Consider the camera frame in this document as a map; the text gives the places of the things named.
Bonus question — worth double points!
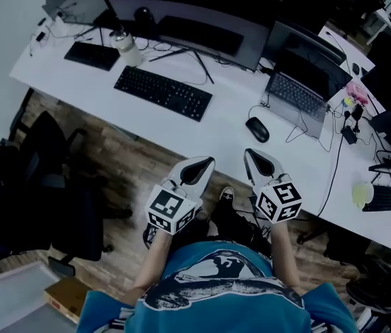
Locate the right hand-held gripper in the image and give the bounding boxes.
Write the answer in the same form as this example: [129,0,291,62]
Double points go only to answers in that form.
[243,148,303,224]

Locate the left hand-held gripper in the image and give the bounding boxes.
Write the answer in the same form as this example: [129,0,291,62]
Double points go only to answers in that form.
[145,156,216,236]

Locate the black computer mouse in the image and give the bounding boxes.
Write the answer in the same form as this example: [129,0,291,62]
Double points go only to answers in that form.
[245,116,270,144]

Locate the person's right forearm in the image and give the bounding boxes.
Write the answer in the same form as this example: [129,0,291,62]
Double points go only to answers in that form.
[270,220,302,291]

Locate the person's left forearm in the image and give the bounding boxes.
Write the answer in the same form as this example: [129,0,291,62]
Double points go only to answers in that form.
[125,232,174,307]

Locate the person's shoe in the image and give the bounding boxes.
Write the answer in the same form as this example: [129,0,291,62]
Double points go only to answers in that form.
[218,186,235,203]

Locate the person's black trousers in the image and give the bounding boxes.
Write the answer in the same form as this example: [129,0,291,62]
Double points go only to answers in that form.
[195,199,275,256]

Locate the grey laptop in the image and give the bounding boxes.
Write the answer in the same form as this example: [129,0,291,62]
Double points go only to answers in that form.
[261,49,353,140]

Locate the large black keyboard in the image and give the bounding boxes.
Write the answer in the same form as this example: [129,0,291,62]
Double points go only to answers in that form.
[114,65,214,123]

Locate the black power adapter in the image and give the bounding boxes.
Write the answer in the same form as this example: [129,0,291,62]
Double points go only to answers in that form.
[340,126,358,144]

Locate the yellow-green cup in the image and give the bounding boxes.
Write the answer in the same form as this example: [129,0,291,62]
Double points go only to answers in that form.
[351,182,375,208]

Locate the black office chair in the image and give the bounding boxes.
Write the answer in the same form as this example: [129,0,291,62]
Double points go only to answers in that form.
[0,111,113,263]
[297,220,373,266]

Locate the pink box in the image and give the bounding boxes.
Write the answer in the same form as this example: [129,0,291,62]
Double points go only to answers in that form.
[346,81,370,105]

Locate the compact black keyboard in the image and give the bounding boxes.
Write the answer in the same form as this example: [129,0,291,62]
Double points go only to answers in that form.
[362,185,391,212]

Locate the person's blue printed t-shirt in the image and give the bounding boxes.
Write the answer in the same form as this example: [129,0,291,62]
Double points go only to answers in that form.
[77,239,358,333]

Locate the white drinking bottle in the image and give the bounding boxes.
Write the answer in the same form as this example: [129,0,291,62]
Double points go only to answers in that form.
[109,29,144,67]

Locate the wide curved black monitor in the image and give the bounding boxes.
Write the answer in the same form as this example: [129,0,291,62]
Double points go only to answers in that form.
[93,0,283,85]

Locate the small black keyboard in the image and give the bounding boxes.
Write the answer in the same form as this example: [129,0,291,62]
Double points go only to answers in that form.
[64,41,121,71]

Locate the black round speaker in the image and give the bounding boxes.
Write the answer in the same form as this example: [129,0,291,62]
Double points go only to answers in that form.
[133,7,157,31]

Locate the black backpack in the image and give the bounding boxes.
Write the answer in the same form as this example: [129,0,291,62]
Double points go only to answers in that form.
[346,268,391,315]

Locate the brown cardboard box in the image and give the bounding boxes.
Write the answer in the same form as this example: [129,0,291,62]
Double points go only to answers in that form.
[44,277,91,324]

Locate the grey metal shelf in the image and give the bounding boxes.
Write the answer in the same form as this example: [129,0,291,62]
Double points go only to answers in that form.
[0,260,78,333]

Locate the thin black mouse cable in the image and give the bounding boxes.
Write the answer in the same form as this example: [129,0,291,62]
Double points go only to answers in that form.
[249,104,337,153]

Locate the long black power cable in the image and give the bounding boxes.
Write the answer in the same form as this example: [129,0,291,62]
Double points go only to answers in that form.
[316,137,345,218]

